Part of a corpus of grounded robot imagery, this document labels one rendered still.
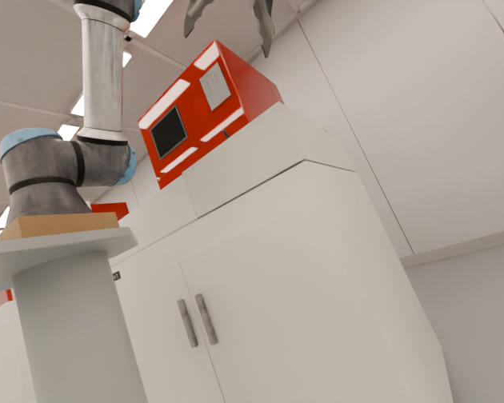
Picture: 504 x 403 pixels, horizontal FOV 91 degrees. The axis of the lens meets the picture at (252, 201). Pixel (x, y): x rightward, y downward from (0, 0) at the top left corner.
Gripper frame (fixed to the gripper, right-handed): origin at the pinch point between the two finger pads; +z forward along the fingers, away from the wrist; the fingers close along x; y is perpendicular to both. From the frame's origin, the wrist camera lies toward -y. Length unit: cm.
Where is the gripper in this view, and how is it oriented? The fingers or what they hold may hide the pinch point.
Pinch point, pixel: (226, 49)
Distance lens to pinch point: 53.3
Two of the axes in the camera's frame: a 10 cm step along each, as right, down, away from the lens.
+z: -2.3, 7.8, 5.8
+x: 9.4, 0.4, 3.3
